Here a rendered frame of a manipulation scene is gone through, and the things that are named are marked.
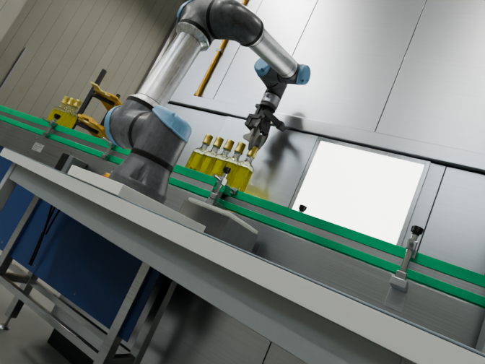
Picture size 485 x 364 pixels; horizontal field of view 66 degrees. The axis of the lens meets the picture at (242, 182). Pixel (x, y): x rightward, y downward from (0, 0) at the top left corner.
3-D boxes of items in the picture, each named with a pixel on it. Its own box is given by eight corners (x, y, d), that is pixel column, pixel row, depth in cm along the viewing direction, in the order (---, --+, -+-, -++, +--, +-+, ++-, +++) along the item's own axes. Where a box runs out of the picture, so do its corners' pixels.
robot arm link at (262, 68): (281, 55, 140) (291, 73, 149) (257, 54, 147) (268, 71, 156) (272, 72, 139) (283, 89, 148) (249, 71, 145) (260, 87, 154)
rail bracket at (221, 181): (229, 209, 138) (243, 179, 141) (208, 194, 124) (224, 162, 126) (223, 206, 140) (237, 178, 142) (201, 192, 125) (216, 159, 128)
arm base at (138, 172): (130, 188, 84) (151, 150, 86) (96, 174, 93) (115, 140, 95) (173, 211, 95) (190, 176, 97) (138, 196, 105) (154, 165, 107)
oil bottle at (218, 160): (211, 206, 150) (232, 159, 154) (203, 201, 146) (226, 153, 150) (200, 201, 153) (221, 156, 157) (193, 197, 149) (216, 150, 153)
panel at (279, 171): (399, 252, 127) (430, 165, 134) (399, 250, 125) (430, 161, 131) (199, 181, 172) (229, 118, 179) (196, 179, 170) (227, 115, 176)
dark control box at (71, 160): (79, 181, 160) (88, 164, 162) (63, 174, 154) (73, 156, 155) (67, 176, 165) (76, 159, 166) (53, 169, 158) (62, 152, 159)
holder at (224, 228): (255, 261, 125) (264, 240, 126) (218, 243, 102) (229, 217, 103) (215, 243, 133) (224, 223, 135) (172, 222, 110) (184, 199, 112)
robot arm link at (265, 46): (246, -14, 101) (315, 65, 141) (216, -11, 107) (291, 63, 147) (234, 27, 101) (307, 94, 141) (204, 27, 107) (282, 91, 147)
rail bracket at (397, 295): (401, 313, 104) (426, 239, 108) (398, 309, 90) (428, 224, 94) (384, 305, 106) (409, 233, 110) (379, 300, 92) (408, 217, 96)
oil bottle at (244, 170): (234, 214, 145) (256, 166, 149) (228, 211, 140) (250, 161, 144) (222, 210, 148) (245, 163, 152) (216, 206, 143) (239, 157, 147)
